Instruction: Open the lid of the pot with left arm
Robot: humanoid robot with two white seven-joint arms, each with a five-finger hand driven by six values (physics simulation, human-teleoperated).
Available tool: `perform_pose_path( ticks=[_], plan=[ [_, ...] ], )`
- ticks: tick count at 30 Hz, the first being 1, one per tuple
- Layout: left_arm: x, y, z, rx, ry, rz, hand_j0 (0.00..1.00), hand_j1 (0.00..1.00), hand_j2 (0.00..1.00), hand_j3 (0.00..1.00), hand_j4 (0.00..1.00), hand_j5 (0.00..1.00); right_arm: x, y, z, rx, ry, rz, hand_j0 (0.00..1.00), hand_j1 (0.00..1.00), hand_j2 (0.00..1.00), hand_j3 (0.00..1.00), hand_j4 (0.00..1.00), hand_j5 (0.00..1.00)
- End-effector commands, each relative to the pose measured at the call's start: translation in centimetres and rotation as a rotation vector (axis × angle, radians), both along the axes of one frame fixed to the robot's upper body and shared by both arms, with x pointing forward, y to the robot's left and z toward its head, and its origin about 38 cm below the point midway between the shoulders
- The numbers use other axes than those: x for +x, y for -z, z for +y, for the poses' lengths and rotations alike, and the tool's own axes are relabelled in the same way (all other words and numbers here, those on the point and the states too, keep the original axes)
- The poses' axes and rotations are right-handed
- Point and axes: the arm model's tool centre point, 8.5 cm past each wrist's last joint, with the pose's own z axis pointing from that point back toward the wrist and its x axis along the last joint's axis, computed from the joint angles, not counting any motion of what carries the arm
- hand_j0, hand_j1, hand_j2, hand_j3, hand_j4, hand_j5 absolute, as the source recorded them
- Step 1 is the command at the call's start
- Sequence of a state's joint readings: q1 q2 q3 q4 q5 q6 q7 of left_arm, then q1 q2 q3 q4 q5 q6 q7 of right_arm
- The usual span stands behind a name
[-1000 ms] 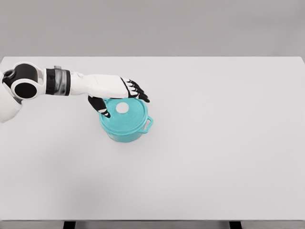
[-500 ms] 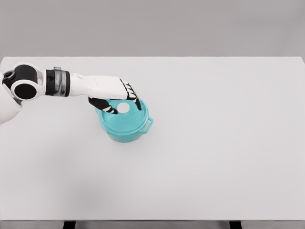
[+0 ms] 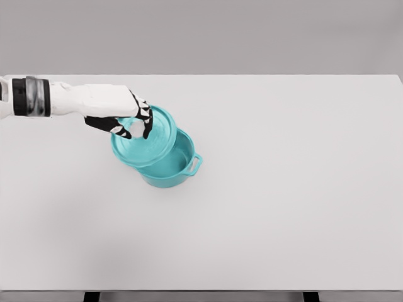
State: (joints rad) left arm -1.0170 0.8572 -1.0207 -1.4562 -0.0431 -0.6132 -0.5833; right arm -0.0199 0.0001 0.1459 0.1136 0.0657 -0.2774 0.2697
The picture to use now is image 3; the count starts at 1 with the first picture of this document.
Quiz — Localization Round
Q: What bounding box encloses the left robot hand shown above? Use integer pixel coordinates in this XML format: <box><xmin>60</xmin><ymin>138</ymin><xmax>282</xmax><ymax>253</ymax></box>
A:
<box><xmin>81</xmin><ymin>84</ymin><xmax>154</xmax><ymax>140</ymax></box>

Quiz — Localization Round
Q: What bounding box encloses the teal pot lid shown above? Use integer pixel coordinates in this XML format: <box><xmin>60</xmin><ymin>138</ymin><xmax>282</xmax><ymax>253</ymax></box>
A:
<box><xmin>110</xmin><ymin>104</ymin><xmax>178</xmax><ymax>168</ymax></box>

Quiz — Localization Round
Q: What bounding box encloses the teal pot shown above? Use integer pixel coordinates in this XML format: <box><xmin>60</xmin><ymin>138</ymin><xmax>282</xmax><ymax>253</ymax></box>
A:
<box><xmin>137</xmin><ymin>127</ymin><xmax>204</xmax><ymax>189</ymax></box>

